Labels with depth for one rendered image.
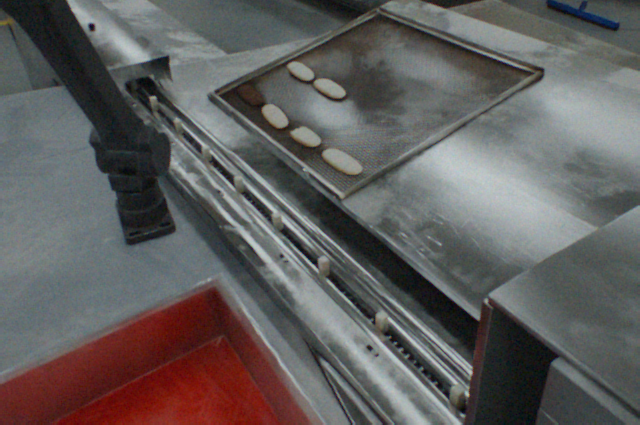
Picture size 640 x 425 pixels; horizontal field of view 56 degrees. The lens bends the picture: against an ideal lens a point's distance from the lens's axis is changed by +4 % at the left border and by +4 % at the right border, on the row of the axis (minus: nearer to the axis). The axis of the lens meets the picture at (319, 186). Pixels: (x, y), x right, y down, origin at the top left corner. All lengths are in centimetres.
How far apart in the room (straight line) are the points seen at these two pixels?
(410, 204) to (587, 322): 73
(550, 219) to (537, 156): 15
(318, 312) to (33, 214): 61
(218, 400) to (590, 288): 61
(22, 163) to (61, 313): 49
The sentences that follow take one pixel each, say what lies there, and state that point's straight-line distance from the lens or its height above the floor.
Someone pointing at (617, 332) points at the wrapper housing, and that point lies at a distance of 25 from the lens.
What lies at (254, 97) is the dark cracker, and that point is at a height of 91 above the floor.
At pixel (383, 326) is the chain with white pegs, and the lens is 83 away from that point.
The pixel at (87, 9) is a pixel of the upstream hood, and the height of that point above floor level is 92.
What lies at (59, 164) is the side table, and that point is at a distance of 136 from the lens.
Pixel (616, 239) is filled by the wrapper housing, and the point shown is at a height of 130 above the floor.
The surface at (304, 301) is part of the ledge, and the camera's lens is 85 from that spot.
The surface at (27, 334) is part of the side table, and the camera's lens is 99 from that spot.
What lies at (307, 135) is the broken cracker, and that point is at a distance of 113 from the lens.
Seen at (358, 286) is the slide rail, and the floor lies 85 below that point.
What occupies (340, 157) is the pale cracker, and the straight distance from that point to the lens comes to 106.
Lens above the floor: 148
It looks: 35 degrees down
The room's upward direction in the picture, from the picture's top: 3 degrees counter-clockwise
